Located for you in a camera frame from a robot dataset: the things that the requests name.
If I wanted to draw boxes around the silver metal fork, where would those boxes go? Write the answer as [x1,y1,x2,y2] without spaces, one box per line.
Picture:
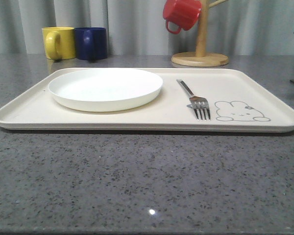
[176,79,211,121]

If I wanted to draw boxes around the white round plate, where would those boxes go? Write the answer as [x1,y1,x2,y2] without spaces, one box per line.
[48,68,163,112]

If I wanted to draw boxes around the cream rabbit serving tray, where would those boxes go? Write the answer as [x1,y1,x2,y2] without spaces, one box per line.
[0,68,294,133]

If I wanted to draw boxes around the wooden mug tree stand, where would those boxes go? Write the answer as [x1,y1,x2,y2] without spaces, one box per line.
[171,0,229,67]

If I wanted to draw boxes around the red ribbed mug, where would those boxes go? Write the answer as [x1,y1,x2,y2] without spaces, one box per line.
[163,0,202,34]

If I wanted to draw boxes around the dark blue mug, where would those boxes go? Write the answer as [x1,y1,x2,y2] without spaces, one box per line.
[73,27,108,60]

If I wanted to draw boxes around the yellow mug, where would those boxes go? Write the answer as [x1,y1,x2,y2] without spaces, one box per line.
[42,27,76,60]

